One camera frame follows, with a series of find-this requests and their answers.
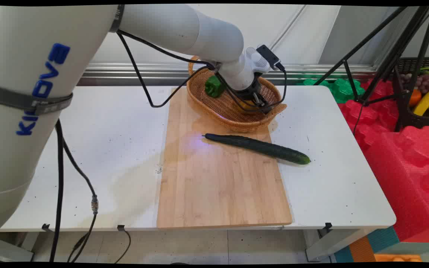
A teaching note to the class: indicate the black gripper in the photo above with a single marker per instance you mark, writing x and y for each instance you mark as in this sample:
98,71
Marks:
252,90

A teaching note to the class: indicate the long dark green cucumber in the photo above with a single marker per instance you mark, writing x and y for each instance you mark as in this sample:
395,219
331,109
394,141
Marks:
259,146

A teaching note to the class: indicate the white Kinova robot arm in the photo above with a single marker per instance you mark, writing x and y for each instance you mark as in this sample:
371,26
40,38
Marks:
32,111

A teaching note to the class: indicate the yellow toy fruit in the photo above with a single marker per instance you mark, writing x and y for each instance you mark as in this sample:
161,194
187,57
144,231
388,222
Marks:
247,106

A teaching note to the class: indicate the woven wicker basket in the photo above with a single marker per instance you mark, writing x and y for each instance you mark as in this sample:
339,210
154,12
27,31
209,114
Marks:
233,117

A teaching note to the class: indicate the green toy bell pepper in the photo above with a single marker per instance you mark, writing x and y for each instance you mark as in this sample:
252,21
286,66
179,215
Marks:
214,86

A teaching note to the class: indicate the green foam mat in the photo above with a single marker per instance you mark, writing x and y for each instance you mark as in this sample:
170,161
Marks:
343,91

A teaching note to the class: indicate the bamboo cutting board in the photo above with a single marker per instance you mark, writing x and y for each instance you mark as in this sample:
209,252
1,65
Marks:
218,186

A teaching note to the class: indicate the small red foam mat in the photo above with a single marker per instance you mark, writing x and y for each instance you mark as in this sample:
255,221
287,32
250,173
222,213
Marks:
367,115

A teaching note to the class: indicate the black table edge clip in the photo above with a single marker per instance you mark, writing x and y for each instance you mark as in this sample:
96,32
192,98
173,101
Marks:
328,225
45,227
121,227

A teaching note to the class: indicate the black tripod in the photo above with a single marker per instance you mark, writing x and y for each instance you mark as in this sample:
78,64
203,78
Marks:
393,56

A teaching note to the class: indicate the black plastic fruit basket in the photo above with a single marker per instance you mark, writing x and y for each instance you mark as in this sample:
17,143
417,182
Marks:
410,119

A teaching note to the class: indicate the orange toy fruit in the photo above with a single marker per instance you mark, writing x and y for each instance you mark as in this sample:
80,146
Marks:
415,97

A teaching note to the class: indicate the white table leg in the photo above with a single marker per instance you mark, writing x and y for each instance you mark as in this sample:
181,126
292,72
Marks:
330,243

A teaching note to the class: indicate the large red foam mat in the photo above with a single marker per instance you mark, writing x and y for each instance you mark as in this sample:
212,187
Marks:
404,175

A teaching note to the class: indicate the yellow toy banana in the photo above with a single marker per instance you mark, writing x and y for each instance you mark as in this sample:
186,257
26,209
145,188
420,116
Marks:
425,101

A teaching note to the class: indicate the purple toy grapes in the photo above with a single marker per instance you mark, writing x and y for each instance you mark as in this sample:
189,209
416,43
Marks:
426,82

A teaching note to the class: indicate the teal and orange foam mat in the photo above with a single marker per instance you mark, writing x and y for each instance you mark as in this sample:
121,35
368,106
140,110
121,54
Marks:
363,247

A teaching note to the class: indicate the white ribbed camera mount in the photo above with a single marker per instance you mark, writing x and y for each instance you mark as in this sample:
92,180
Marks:
256,59

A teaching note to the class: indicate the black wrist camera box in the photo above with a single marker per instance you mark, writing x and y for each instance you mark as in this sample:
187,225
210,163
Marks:
269,56

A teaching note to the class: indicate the aluminium wall rail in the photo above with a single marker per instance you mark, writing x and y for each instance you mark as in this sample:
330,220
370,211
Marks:
125,72

